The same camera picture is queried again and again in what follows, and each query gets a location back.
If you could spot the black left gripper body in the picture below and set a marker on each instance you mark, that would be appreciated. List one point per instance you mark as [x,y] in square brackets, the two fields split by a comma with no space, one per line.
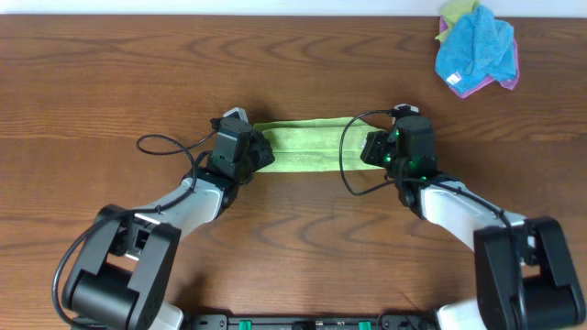
[243,167]

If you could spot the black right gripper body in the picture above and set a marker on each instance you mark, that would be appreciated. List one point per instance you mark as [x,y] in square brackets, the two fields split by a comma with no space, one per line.
[397,170]

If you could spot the green cloth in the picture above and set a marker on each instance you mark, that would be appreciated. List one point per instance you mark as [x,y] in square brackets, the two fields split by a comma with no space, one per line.
[316,145]

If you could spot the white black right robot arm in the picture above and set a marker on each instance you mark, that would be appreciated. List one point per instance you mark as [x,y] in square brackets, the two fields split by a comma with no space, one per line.
[525,277]

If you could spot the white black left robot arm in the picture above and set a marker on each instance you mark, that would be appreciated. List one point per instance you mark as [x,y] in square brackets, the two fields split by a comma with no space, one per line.
[115,274]

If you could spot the pink cloth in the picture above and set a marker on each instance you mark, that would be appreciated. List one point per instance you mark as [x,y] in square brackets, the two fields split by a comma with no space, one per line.
[509,78]

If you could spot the blue cloth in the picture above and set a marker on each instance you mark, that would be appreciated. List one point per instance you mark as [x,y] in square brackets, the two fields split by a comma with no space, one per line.
[477,50]

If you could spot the yellow-green cloth in pile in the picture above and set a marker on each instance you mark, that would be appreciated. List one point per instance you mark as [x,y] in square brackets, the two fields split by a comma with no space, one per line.
[451,13]

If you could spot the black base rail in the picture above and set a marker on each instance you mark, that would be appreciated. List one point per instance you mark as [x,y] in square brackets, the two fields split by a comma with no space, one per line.
[386,321]

